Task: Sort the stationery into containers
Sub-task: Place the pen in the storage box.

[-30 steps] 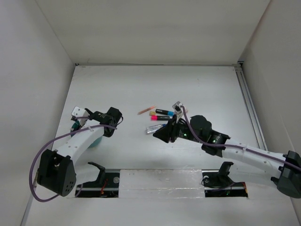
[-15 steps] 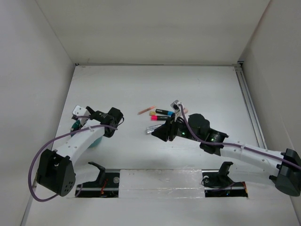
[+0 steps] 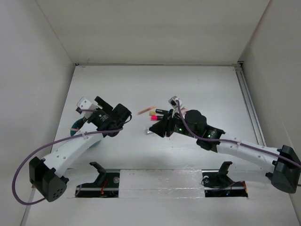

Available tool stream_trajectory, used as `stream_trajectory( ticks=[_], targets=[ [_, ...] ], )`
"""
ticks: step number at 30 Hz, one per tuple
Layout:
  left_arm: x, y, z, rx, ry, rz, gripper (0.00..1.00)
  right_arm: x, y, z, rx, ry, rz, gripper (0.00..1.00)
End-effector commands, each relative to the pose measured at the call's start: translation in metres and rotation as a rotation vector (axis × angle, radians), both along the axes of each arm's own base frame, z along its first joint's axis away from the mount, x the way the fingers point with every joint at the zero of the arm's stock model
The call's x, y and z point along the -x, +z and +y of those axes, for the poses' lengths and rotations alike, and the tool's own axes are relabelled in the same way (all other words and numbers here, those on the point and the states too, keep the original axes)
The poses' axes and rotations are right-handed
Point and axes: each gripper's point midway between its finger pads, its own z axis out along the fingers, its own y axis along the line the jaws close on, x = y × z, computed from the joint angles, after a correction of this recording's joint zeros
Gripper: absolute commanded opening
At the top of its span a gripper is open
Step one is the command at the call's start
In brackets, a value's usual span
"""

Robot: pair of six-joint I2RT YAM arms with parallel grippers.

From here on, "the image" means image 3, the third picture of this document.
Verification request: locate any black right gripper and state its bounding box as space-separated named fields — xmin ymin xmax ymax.
xmin=149 ymin=109 xmax=199 ymax=139

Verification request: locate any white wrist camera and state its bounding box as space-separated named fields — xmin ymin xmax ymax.
xmin=168 ymin=96 xmax=185 ymax=113
xmin=76 ymin=97 xmax=97 ymax=119

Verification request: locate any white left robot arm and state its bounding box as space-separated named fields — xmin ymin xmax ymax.
xmin=29 ymin=97 xmax=132 ymax=202

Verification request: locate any aluminium rail right edge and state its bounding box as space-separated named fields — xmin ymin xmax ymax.
xmin=233 ymin=62 xmax=266 ymax=146

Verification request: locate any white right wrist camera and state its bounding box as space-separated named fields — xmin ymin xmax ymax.
xmin=168 ymin=96 xmax=185 ymax=113

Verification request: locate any orange highlighter pen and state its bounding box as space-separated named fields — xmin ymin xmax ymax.
xmin=137 ymin=105 xmax=156 ymax=115

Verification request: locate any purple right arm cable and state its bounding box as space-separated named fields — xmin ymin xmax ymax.
xmin=175 ymin=101 xmax=301 ymax=169

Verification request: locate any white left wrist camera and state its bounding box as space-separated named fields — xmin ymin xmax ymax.
xmin=76 ymin=97 xmax=97 ymax=119

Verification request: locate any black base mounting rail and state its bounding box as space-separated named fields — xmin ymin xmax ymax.
xmin=75 ymin=169 xmax=247 ymax=199

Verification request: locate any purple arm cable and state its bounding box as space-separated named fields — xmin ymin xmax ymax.
xmin=12 ymin=108 xmax=124 ymax=206
xmin=175 ymin=101 xmax=301 ymax=169

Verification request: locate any black blue yellow marker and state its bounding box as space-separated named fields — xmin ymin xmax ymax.
xmin=155 ymin=109 xmax=169 ymax=115

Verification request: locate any black pink marker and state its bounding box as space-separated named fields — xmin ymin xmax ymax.
xmin=150 ymin=113 xmax=164 ymax=121

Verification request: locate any teal plastic cup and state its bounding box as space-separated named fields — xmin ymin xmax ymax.
xmin=70 ymin=117 xmax=101 ymax=149

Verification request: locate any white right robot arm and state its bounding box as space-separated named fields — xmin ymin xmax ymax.
xmin=149 ymin=110 xmax=301 ymax=194

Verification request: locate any clear blue-tipped pen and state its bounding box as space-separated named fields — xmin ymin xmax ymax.
xmin=146 ymin=127 xmax=153 ymax=135

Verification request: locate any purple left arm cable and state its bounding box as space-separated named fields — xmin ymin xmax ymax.
xmin=12 ymin=108 xmax=124 ymax=206

